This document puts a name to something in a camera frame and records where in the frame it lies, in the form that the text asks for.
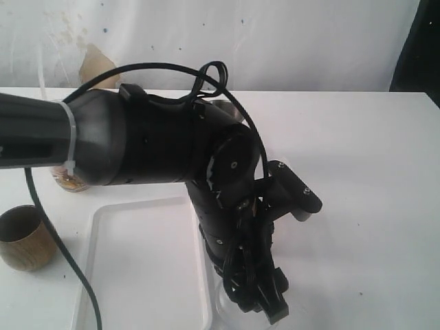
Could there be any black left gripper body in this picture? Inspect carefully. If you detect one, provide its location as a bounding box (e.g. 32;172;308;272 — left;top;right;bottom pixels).
199;192;276;282

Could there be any clear dome lid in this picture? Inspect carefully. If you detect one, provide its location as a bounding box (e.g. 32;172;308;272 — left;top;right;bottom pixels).
215;283;278;330

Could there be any stainless steel cup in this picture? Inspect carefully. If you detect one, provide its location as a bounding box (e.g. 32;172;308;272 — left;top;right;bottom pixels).
210;100;244;122

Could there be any brown wooden cup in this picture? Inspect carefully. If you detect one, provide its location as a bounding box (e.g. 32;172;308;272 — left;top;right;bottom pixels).
1;205;57;272

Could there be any clear plastic measuring cup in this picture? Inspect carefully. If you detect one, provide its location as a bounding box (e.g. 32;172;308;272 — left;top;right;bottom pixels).
49;166;89;193

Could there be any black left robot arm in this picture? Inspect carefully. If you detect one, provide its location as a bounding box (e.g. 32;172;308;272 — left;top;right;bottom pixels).
1;84;289;323

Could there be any white rectangular tray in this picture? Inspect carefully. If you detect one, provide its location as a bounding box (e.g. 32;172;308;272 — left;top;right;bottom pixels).
84;196;212;329

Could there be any dark object at right edge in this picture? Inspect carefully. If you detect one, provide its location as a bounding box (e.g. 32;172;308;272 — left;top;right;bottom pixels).
389;0;439;105

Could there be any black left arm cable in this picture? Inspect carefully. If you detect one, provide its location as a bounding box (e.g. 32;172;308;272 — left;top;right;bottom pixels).
23;60;276;330

